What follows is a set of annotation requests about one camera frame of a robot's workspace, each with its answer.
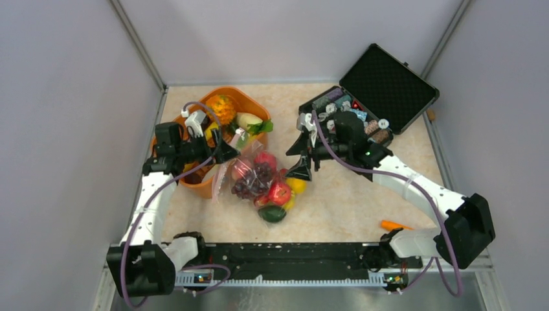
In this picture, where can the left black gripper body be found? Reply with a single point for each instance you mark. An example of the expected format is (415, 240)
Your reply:
(194, 150)

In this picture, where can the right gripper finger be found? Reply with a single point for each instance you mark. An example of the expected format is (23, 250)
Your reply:
(301, 170)
(299, 145)

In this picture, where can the red toy tomato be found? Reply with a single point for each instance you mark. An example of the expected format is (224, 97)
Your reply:
(279, 193)

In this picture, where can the red toy pepper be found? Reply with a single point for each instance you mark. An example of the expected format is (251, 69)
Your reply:
(268, 158)

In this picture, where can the dark toy grape bunch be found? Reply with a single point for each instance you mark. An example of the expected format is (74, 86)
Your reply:
(253, 187)

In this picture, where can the clear zip top bag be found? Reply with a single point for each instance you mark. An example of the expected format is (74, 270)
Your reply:
(223, 181)

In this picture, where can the toy peach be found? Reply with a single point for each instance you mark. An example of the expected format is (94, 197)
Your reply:
(242, 168)

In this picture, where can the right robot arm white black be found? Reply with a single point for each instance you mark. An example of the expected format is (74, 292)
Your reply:
(465, 227)

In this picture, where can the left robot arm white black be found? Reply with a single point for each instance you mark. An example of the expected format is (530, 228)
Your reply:
(140, 264)

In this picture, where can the yellow toy lemon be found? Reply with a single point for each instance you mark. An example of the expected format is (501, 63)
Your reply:
(298, 186)

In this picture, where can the small yellow toy fruit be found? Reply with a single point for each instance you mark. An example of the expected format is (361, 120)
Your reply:
(209, 132)

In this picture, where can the black poker chip case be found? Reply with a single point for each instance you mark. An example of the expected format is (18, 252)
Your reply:
(383, 91)

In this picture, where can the toy pineapple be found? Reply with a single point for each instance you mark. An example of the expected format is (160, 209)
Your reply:
(223, 107)

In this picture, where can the orange plastic basket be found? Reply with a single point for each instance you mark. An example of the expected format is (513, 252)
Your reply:
(242, 103)

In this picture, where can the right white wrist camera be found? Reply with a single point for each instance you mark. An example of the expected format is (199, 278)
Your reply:
(308, 128)

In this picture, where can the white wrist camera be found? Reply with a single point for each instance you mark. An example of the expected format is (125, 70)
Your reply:
(308, 128)
(195, 122)

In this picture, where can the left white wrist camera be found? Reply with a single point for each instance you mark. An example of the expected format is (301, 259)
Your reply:
(195, 122)

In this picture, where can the orange handled tool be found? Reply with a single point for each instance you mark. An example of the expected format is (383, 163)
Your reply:
(390, 226)

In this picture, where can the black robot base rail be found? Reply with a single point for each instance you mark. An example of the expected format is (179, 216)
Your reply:
(300, 261)

